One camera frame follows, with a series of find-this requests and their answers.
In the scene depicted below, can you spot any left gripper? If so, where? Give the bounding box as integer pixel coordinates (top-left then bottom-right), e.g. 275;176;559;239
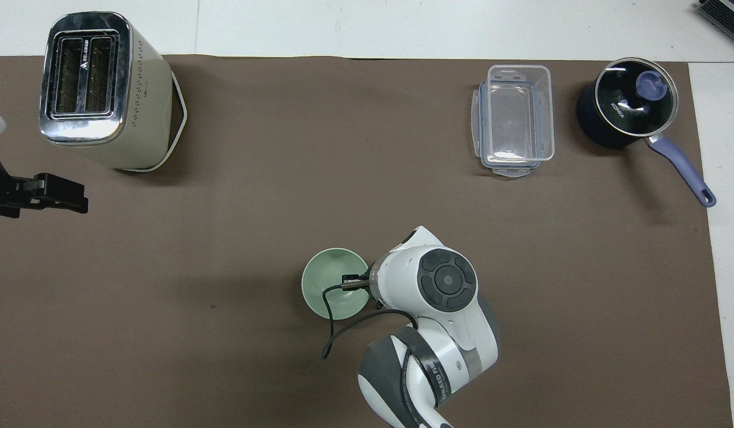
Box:
0;155;42;219

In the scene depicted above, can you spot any green bowl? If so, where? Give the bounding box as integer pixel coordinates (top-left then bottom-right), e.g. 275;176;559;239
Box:
300;247;371;321

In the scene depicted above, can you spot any cream toaster with chrome top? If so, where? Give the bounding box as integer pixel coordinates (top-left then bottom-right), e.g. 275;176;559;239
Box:
39;11;189;174

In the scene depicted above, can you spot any clear container lid blue seal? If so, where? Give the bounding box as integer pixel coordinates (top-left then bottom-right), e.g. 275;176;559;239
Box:
472;80;553;178

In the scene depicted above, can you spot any clear plastic container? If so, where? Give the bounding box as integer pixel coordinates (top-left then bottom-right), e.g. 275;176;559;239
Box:
485;64;556;165

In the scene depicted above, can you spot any glass pot lid purple knob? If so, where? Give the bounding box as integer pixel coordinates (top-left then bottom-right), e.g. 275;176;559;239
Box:
595;58;680;139

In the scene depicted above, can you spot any black stand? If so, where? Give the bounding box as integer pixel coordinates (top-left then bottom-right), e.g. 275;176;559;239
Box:
698;0;734;34

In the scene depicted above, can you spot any black cable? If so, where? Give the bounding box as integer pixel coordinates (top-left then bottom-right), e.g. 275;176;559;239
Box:
321;273;419;361

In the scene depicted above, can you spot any dark blue saucepan purple handle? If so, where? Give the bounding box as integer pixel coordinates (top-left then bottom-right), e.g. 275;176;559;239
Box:
576;58;717;208

